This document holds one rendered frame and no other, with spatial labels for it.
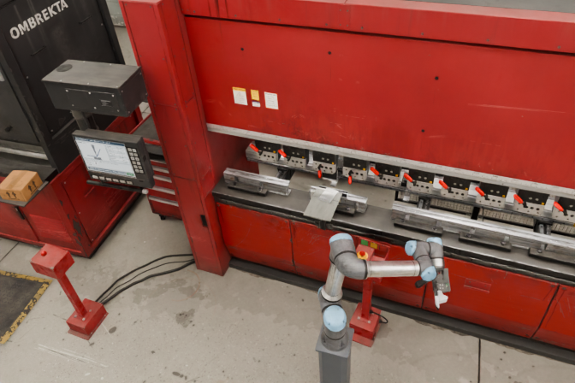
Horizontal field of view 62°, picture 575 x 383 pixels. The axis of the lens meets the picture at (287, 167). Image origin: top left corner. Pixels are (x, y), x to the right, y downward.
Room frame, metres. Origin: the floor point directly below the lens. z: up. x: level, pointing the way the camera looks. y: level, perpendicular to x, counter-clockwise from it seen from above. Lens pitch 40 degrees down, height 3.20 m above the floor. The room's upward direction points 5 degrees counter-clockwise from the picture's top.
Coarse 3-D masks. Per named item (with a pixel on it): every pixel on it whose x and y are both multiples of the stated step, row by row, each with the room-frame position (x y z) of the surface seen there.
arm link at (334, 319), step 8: (336, 304) 1.49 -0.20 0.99; (328, 312) 1.43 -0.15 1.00; (336, 312) 1.43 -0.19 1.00; (344, 312) 1.43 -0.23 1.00; (328, 320) 1.39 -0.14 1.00; (336, 320) 1.39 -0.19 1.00; (344, 320) 1.39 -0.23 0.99; (328, 328) 1.37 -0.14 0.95; (336, 328) 1.36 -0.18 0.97; (344, 328) 1.38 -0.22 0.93; (328, 336) 1.38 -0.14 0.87; (336, 336) 1.36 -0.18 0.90
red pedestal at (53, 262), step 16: (48, 256) 2.17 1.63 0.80; (64, 256) 2.17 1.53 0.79; (48, 272) 2.09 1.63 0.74; (64, 272) 2.12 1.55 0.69; (64, 288) 2.15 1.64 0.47; (80, 304) 2.17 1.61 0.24; (96, 304) 2.25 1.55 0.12; (80, 320) 2.13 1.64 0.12; (96, 320) 2.15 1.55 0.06; (80, 336) 2.06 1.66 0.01
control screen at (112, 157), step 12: (84, 144) 2.39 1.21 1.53; (96, 144) 2.36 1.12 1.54; (108, 144) 2.33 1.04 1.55; (120, 144) 2.30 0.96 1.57; (84, 156) 2.40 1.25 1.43; (96, 156) 2.37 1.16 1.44; (108, 156) 2.34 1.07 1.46; (120, 156) 2.31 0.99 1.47; (96, 168) 2.38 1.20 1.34; (108, 168) 2.35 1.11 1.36; (120, 168) 2.32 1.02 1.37; (132, 168) 2.29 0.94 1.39
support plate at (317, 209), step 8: (320, 192) 2.35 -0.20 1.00; (312, 200) 2.28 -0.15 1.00; (320, 200) 2.28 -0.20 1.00; (336, 200) 2.27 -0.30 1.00; (312, 208) 2.21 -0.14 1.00; (320, 208) 2.21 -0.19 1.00; (328, 208) 2.20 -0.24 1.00; (312, 216) 2.14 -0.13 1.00; (320, 216) 2.13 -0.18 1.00; (328, 216) 2.13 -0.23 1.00
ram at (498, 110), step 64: (256, 64) 2.52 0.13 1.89; (320, 64) 2.36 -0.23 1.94; (384, 64) 2.21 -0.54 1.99; (448, 64) 2.08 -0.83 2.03; (512, 64) 1.97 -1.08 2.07; (256, 128) 2.54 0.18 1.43; (320, 128) 2.36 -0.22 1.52; (384, 128) 2.20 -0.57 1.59; (448, 128) 2.06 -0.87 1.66; (512, 128) 1.94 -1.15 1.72
